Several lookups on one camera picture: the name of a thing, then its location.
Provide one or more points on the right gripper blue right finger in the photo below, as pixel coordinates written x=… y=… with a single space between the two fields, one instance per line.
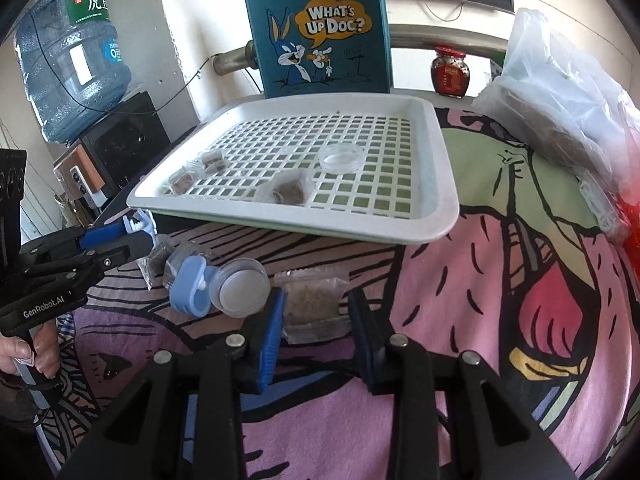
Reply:
x=368 y=340

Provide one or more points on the person's left hand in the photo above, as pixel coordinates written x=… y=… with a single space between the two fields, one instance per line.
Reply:
x=44 y=351

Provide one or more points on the orange wooden small speaker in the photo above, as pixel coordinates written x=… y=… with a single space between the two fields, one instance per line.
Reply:
x=79 y=177

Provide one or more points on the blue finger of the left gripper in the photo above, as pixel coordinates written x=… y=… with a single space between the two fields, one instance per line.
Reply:
x=105 y=234

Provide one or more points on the clear round lid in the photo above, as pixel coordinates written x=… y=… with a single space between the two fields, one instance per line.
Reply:
x=341 y=158

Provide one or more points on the blue rounded case piece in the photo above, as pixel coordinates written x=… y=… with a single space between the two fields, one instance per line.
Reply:
x=189 y=293

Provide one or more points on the red sauce jar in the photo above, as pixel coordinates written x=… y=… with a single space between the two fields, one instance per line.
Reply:
x=450 y=74

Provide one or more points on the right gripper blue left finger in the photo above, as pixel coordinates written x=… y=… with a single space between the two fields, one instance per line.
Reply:
x=267 y=338

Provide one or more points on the dark brown cube packet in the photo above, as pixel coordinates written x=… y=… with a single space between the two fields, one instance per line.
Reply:
x=213 y=161

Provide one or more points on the clear plastic bag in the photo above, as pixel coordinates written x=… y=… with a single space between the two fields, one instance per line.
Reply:
x=561 y=102

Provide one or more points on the large brown powder packet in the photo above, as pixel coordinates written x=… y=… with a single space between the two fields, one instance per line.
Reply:
x=313 y=296

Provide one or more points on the teal Bugs Bunny tote bag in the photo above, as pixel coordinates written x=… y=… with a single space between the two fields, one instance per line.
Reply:
x=317 y=46

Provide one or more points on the white perforated plastic tray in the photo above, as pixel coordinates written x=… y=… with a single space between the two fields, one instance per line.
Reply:
x=404 y=193

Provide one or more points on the pink cartoon bedsheet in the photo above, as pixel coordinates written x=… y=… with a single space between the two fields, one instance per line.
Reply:
x=525 y=278

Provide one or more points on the blue water jug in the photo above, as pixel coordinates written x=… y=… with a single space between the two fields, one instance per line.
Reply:
x=71 y=63

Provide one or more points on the metal bed rail pipe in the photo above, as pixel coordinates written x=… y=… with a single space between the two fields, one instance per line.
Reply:
x=402 y=36

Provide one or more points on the herb packet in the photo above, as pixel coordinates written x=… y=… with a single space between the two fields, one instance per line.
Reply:
x=162 y=265

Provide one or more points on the tan brown cube packet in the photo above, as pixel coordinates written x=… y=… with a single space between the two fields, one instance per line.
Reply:
x=182 y=180

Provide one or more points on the clear round container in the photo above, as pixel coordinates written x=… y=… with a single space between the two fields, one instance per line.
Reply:
x=239 y=288

